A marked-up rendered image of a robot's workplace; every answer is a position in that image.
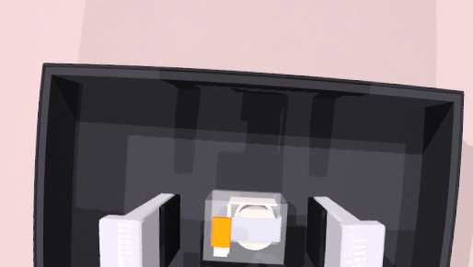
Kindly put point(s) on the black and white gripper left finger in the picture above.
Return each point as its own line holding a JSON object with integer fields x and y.
{"x": 148, "y": 236}

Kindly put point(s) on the black rectangular tray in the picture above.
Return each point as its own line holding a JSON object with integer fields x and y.
{"x": 112, "y": 137}

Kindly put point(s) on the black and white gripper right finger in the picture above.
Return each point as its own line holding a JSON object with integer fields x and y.
{"x": 335, "y": 238}

